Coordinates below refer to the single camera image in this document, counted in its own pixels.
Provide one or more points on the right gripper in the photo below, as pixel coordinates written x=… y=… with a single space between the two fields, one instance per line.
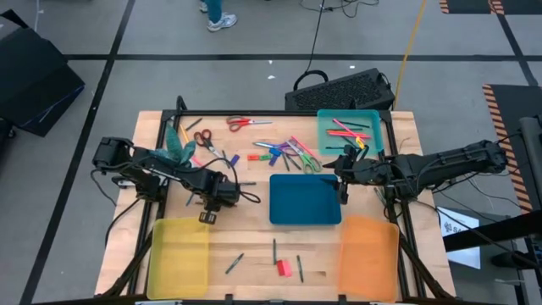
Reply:
x=362 y=173

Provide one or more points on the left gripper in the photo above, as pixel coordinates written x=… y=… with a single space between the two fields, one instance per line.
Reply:
x=214 y=200

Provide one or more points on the blue plastic bin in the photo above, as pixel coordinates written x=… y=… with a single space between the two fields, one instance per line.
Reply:
x=302 y=199

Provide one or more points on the yellow plastic bin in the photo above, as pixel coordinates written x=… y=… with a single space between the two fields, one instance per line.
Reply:
x=178 y=258

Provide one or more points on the pink pen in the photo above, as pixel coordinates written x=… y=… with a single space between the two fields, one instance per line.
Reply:
x=302 y=147
x=351 y=136
x=343 y=126

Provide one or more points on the pink pencil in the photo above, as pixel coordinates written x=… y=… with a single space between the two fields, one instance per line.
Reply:
x=197 y=161

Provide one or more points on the orange pen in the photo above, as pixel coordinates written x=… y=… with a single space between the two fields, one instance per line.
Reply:
x=339 y=132

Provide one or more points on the brown pencil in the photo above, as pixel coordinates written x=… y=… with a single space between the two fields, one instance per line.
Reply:
x=339 y=129

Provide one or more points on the red scissors with black grips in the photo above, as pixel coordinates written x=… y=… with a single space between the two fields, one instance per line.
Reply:
x=214 y=149

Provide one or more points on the orange eraser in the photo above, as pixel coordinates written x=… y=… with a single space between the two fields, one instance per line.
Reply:
x=252 y=157

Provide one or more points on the green plant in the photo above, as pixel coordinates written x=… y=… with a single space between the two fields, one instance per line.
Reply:
x=174 y=142

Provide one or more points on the green eraser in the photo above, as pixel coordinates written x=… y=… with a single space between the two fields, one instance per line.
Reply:
x=265 y=157

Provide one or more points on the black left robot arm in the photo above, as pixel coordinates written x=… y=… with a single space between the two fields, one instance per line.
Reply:
x=169 y=173

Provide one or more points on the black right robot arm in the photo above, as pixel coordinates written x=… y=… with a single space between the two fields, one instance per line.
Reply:
x=444 y=163

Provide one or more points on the blue pen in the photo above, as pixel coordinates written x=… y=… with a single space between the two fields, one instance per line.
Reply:
x=190 y=200

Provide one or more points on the green scissors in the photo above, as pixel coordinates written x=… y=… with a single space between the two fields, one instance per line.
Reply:
x=296 y=150

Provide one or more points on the dark violet eraser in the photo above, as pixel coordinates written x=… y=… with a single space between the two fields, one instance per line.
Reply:
x=234 y=160

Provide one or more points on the orange plastic bin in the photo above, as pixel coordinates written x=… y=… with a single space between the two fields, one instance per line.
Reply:
x=368 y=258

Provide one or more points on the dark blue eraser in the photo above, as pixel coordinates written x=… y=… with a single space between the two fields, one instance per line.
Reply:
x=273 y=161

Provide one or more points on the bright blue eraser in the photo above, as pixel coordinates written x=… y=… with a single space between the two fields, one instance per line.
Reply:
x=276 y=151

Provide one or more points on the teal plastic bin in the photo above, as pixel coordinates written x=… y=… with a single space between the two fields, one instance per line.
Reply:
x=374 y=118

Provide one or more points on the yellow pencil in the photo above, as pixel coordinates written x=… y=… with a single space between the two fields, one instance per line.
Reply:
x=184 y=133

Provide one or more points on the red eraser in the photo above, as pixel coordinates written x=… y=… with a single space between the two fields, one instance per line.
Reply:
x=280 y=268

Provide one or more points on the purple scissors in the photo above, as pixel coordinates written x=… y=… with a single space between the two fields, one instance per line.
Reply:
x=264 y=145

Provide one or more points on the pink eraser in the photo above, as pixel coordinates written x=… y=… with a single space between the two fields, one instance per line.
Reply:
x=288 y=268

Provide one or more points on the black computer case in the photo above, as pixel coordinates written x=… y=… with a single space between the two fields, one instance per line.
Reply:
x=339 y=91

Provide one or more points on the white printed sign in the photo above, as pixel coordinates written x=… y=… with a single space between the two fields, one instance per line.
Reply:
x=455 y=220

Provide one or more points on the black stand beam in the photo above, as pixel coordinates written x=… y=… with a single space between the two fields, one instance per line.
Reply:
x=499 y=231

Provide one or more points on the grey pole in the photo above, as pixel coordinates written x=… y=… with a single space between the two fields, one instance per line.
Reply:
x=532 y=144

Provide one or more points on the large black striped floor mat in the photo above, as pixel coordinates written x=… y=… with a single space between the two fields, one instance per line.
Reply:
x=521 y=101

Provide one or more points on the person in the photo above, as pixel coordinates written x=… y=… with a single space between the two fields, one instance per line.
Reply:
x=216 y=12

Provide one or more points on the black folded floor case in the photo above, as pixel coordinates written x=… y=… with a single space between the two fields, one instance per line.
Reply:
x=34 y=84

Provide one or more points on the small black striped floor mat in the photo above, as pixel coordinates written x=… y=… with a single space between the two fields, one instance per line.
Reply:
x=466 y=5

